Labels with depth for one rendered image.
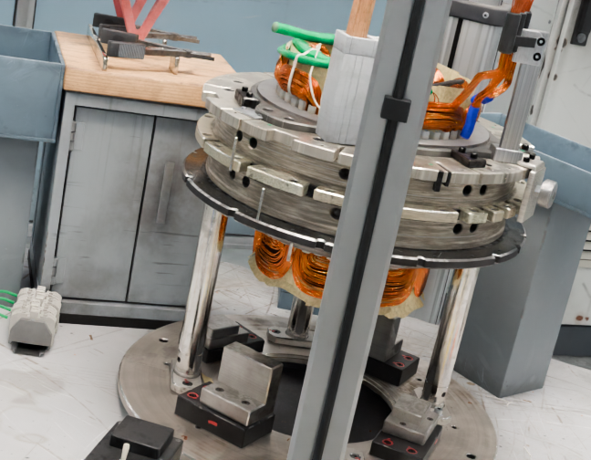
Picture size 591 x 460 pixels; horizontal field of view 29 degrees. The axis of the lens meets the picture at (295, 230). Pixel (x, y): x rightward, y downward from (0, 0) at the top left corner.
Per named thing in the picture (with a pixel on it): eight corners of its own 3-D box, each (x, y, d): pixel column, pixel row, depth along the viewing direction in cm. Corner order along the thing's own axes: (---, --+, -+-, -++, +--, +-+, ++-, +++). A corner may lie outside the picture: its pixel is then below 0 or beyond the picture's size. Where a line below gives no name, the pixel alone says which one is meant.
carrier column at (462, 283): (423, 414, 117) (471, 224, 111) (415, 402, 119) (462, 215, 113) (445, 416, 118) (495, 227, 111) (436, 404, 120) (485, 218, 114)
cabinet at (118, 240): (35, 321, 125) (66, 90, 117) (27, 257, 142) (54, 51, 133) (208, 333, 131) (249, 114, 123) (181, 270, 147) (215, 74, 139)
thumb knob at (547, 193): (534, 207, 100) (542, 181, 100) (542, 203, 103) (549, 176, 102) (546, 212, 100) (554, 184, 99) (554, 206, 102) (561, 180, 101)
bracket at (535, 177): (502, 216, 101) (516, 161, 100) (513, 209, 105) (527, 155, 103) (522, 223, 101) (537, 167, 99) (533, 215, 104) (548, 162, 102)
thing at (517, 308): (600, 416, 130) (674, 180, 121) (541, 433, 123) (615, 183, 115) (445, 325, 148) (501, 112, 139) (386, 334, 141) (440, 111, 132)
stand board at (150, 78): (63, 89, 116) (66, 67, 116) (51, 50, 134) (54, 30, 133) (252, 114, 123) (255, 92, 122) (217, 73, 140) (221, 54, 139)
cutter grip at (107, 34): (99, 42, 124) (101, 27, 123) (100, 41, 124) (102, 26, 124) (136, 49, 124) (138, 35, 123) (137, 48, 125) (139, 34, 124)
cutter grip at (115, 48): (108, 57, 118) (110, 41, 117) (105, 55, 118) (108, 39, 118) (144, 59, 120) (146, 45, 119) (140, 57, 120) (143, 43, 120)
